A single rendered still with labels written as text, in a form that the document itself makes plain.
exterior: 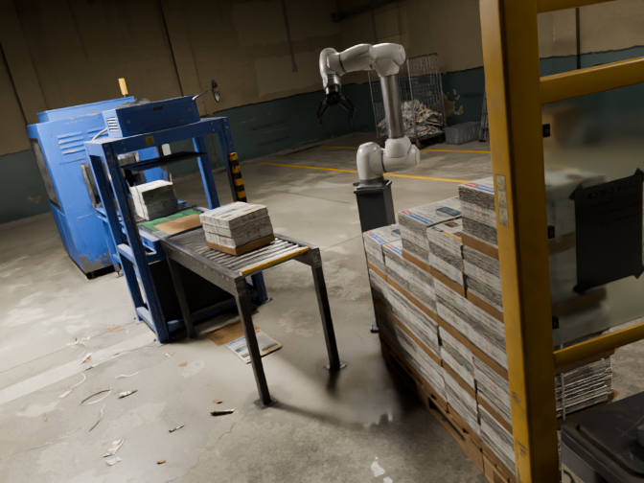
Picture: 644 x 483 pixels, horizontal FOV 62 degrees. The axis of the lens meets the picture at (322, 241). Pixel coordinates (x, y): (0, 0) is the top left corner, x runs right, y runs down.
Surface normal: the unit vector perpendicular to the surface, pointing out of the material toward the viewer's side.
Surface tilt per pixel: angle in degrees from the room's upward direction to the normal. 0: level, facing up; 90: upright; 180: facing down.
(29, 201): 90
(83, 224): 90
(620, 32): 90
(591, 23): 90
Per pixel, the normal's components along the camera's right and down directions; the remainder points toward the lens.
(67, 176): 0.55, 0.16
